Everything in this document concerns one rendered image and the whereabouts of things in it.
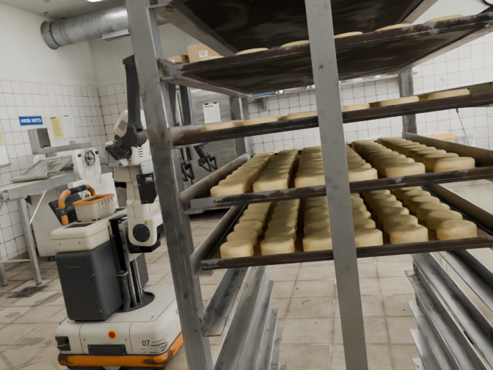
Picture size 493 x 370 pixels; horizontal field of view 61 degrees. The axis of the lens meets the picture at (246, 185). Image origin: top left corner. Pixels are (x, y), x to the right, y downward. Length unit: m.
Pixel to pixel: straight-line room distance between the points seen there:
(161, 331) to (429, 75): 4.95
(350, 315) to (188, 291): 0.22
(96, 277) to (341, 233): 1.96
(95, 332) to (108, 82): 5.19
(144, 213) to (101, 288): 0.46
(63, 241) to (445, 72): 5.16
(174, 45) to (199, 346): 6.21
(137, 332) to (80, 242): 0.55
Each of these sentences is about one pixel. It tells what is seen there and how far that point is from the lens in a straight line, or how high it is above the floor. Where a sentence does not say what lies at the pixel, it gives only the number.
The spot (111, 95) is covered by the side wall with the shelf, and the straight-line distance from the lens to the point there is 7.13.
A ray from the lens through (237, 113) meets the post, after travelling 1.17.
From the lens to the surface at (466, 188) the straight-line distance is 2.19.
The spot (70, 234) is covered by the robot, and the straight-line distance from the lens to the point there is 2.41.
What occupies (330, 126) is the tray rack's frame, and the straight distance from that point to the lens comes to 0.55.
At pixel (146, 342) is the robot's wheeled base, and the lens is 2.37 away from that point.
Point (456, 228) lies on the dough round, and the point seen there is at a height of 1.06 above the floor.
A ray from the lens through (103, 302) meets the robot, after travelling 2.46.
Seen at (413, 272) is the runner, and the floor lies 0.77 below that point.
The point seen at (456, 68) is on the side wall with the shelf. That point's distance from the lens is 6.29.
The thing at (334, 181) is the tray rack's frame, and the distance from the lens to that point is 0.55.
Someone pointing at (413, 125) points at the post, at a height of 1.17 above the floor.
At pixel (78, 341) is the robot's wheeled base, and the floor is 0.20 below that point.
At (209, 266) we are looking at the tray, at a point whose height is 1.05.
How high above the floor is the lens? 1.24
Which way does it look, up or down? 8 degrees down
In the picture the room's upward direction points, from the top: 8 degrees counter-clockwise
